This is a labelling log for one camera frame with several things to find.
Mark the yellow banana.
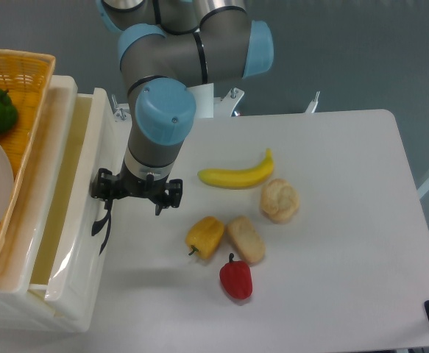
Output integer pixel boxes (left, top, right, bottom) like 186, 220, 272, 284
197, 148, 274, 189

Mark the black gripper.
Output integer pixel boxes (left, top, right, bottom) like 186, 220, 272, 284
90, 165, 183, 217

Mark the red bell pepper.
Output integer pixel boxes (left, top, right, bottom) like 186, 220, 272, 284
219, 253, 253, 300

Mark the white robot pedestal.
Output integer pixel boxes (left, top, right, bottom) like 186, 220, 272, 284
188, 83, 214, 119

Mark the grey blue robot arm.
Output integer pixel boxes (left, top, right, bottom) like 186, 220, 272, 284
91, 1, 274, 211

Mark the yellow bell pepper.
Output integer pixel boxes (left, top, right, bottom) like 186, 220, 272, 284
185, 216, 224, 260

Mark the orange woven basket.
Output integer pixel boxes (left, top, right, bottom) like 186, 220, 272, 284
0, 46, 57, 293

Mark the oblong bread loaf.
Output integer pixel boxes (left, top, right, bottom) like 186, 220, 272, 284
227, 215, 266, 265

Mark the round bread roll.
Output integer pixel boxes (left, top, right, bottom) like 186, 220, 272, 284
260, 179, 300, 223

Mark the white drawer cabinet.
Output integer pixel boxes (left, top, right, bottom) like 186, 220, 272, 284
0, 74, 118, 335

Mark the white frame bracket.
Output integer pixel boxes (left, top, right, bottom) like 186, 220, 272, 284
110, 88, 320, 121

